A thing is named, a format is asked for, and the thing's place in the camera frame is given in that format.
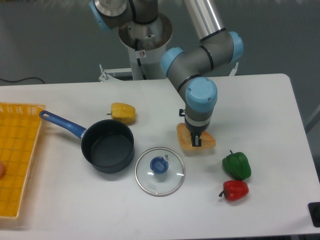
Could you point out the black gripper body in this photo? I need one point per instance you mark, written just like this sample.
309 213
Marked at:
196 130

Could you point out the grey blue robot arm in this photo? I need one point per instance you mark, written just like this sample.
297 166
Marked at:
199 94

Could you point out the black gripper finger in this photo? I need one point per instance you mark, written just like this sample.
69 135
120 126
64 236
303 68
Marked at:
196 139

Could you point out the black table grommet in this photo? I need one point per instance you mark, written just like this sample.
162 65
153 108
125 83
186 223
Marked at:
314 211

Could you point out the yellow bell pepper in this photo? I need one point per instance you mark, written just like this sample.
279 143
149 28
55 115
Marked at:
122 112

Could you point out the green bell pepper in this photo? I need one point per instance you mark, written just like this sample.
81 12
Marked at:
237 165

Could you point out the triangle bread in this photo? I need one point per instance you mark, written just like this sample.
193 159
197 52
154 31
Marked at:
185 140

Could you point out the yellow plastic basket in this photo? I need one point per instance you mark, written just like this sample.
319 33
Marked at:
20 124

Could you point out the glass lid blue knob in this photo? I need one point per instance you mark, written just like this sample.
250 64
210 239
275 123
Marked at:
159 171

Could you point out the red bell pepper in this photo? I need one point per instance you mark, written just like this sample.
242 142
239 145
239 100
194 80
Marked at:
234 190

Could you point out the black pot blue handle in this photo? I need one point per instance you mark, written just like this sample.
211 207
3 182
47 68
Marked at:
108 145

